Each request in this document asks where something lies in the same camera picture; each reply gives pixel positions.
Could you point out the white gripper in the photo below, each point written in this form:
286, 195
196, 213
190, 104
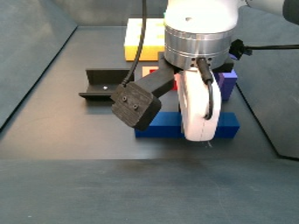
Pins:
194, 99

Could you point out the blue rectangular block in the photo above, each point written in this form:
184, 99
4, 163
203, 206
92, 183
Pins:
166, 126

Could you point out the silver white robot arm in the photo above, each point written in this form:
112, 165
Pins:
198, 30

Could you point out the yellow puzzle board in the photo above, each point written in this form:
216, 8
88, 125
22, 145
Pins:
154, 38

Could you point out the red puzzle block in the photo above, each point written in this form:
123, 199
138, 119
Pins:
148, 70

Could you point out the purple puzzle block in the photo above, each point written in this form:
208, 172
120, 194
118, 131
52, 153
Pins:
227, 81

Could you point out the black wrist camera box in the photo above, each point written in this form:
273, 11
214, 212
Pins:
136, 102

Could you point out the black side cable connector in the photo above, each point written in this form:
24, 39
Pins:
238, 49

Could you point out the black angle bracket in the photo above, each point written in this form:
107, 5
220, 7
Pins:
103, 81

